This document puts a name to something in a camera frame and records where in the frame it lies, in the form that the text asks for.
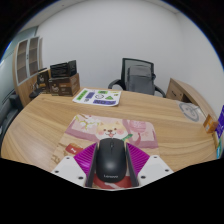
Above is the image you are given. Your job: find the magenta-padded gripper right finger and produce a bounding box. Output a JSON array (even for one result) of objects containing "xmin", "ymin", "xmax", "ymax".
[{"xmin": 125, "ymin": 142, "xmax": 175, "ymax": 188}]

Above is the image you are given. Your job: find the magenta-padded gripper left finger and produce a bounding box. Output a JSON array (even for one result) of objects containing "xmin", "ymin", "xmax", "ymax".
[{"xmin": 50, "ymin": 141, "xmax": 98, "ymax": 188}]

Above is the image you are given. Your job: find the black computer mouse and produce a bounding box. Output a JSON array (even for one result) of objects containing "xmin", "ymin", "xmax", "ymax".
[{"xmin": 95, "ymin": 137, "xmax": 128, "ymax": 183}]

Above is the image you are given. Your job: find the cartoon dog print mouse pad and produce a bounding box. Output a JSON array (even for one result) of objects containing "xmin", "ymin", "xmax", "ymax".
[{"xmin": 49, "ymin": 113, "xmax": 160, "ymax": 190}]

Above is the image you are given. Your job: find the orange cardboard box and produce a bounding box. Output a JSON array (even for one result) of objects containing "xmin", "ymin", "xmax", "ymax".
[{"xmin": 203, "ymin": 113, "xmax": 219, "ymax": 134}]

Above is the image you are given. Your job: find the green and purple sticker sheet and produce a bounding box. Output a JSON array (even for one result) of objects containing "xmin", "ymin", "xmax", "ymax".
[{"xmin": 72, "ymin": 87, "xmax": 122, "ymax": 108}]

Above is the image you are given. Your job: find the black leather armchair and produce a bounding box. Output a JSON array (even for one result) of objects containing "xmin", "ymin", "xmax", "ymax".
[{"xmin": 0, "ymin": 93, "xmax": 24, "ymax": 144}]

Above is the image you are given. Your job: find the purple card package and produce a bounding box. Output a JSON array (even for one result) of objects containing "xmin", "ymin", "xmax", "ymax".
[{"xmin": 215, "ymin": 104, "xmax": 224, "ymax": 139}]

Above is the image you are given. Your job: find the black swivel chair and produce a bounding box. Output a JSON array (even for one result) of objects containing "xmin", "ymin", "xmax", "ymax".
[{"xmin": 29, "ymin": 87, "xmax": 50, "ymax": 100}]

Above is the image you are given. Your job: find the large dark brown box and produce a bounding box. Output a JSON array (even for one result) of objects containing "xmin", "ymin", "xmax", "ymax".
[{"xmin": 48, "ymin": 73, "xmax": 81, "ymax": 98}]

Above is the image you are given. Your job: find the grey backpack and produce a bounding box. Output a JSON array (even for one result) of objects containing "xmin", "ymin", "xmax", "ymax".
[{"xmin": 125, "ymin": 64, "xmax": 157, "ymax": 96}]

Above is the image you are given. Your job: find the black mesh office chair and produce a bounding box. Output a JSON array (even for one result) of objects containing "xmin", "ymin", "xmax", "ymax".
[{"xmin": 107, "ymin": 57, "xmax": 167, "ymax": 98}]

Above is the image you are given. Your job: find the small dark brown box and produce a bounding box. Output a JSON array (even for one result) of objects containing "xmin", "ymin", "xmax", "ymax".
[{"xmin": 35, "ymin": 69, "xmax": 52, "ymax": 91}]

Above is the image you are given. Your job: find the black box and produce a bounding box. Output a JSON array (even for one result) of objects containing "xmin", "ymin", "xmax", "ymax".
[{"xmin": 49, "ymin": 59, "xmax": 78, "ymax": 78}]

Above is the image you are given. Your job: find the wooden shelf unit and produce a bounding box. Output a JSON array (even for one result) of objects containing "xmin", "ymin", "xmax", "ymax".
[{"xmin": 12, "ymin": 35, "xmax": 44, "ymax": 108}]

